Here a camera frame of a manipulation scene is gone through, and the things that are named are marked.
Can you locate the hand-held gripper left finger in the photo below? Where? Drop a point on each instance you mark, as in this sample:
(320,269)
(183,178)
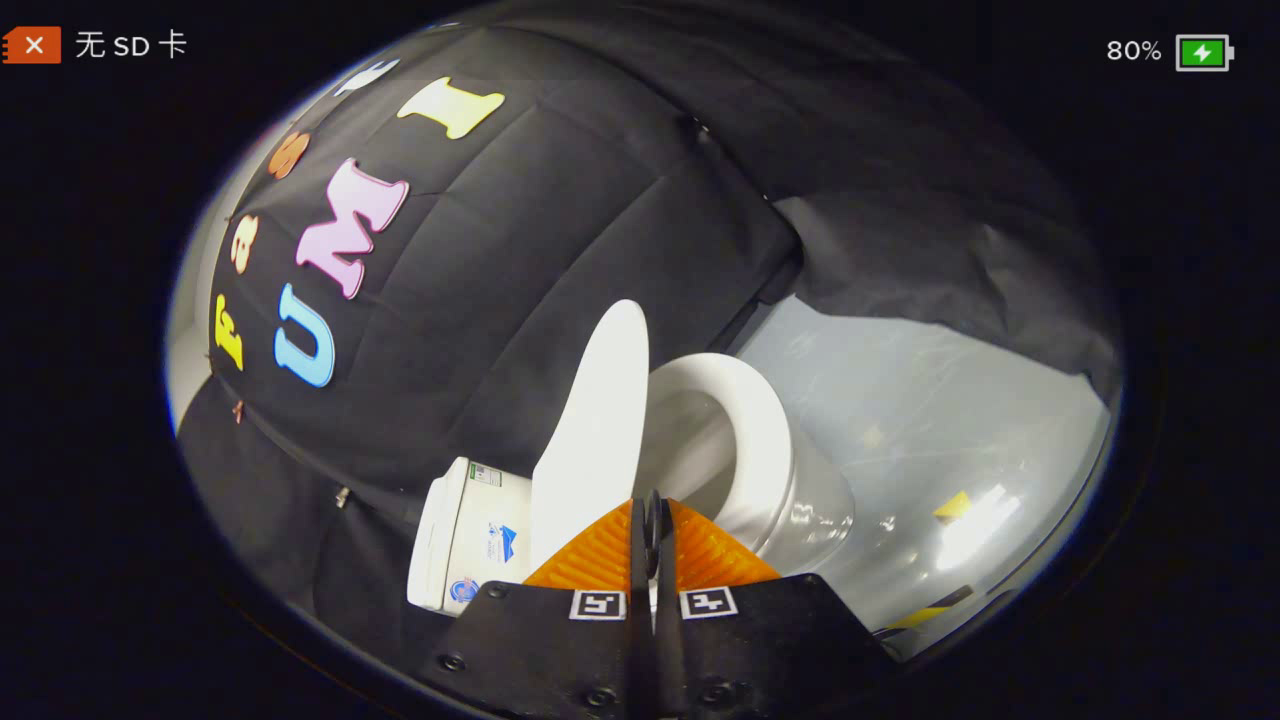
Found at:
(638,560)

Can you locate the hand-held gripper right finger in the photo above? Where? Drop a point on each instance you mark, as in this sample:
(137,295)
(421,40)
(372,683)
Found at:
(675,660)

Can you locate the white toilet lid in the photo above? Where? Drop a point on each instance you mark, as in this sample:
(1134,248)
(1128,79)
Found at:
(600,430)

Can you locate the white toilet body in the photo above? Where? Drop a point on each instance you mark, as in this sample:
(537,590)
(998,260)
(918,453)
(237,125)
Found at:
(790,480)

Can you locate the yellow black striped floor tape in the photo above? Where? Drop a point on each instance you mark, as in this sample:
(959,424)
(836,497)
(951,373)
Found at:
(925,612)

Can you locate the yellow floor tape piece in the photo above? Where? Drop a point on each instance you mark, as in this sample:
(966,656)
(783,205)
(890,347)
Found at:
(952,506)

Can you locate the black backdrop cloth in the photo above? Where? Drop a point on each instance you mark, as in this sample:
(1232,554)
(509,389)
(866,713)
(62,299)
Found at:
(550,230)

